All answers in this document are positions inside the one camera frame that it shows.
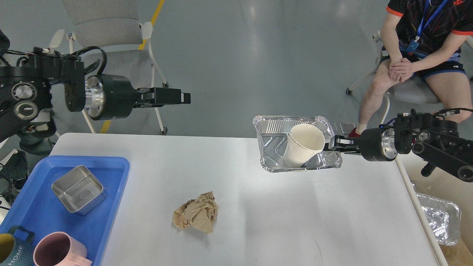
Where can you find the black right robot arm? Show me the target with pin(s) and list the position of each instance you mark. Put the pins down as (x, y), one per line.
(428, 135)

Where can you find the dark teal home mug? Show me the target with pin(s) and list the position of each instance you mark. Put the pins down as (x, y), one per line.
(15, 251)

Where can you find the aluminium foil tray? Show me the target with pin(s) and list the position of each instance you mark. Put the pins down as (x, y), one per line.
(272, 134)

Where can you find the beige waste bin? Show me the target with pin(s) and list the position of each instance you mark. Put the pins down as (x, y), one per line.
(442, 185)

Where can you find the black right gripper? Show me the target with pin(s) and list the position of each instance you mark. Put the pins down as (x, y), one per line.
(375, 144)

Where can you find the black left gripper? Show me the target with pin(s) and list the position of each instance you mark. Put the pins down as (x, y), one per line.
(113, 97)

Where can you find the pink mug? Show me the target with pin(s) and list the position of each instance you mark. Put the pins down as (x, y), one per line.
(60, 249)

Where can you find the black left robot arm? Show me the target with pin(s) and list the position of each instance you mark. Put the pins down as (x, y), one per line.
(25, 89)

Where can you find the seated person black shirt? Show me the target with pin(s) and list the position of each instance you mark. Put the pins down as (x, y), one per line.
(423, 38)

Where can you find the grey office chair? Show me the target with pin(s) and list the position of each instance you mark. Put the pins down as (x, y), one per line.
(114, 27)

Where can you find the stainless steel tray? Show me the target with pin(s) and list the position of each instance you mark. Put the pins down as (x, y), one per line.
(79, 190)

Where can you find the white paper cup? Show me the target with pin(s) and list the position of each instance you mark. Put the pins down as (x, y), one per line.
(304, 141)

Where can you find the blue plastic tray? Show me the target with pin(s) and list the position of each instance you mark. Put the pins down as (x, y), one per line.
(37, 209)

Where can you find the foil tray in bin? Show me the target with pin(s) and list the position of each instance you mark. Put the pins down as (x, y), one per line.
(443, 217)

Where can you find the crumpled brown paper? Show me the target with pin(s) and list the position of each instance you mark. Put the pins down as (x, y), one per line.
(199, 213)

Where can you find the grey chair under person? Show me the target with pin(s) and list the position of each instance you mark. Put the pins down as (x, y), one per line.
(414, 90)

